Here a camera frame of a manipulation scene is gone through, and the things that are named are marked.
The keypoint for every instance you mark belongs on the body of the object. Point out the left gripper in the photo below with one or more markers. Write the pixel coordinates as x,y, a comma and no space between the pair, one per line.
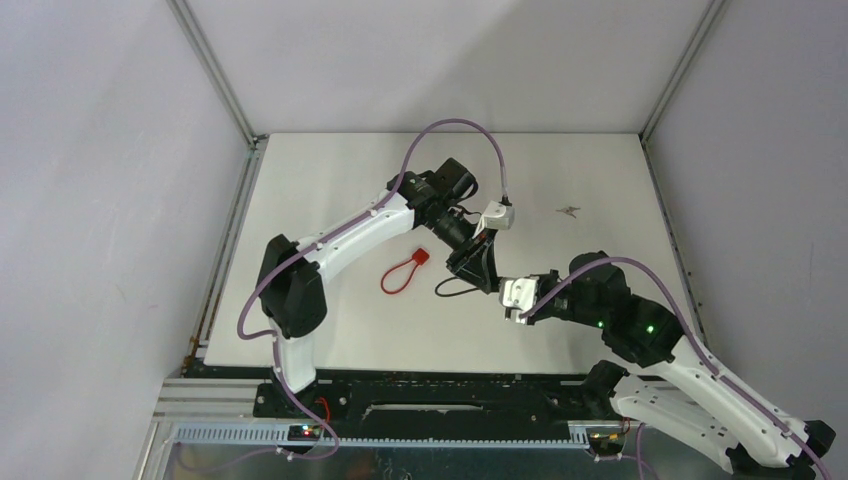
474,260

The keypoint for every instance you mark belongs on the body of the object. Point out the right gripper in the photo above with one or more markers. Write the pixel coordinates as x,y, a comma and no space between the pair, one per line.
535,316

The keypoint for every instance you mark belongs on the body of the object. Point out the red cable lock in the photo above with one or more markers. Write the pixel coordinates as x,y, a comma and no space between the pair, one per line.
398,277

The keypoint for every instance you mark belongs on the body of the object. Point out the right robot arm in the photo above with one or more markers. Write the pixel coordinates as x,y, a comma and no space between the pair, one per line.
665,377

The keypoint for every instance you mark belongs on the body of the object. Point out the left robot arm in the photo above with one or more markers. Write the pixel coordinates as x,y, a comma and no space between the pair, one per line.
294,274

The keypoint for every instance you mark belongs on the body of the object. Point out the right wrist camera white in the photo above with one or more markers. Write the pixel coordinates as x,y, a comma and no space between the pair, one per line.
518,295

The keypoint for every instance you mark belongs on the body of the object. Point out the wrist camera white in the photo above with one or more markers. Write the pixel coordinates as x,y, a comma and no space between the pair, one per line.
518,295
496,216

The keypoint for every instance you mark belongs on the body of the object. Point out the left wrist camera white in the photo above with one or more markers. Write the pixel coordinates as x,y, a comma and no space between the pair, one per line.
496,216

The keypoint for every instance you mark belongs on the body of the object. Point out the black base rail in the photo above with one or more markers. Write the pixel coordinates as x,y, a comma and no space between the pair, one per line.
451,407

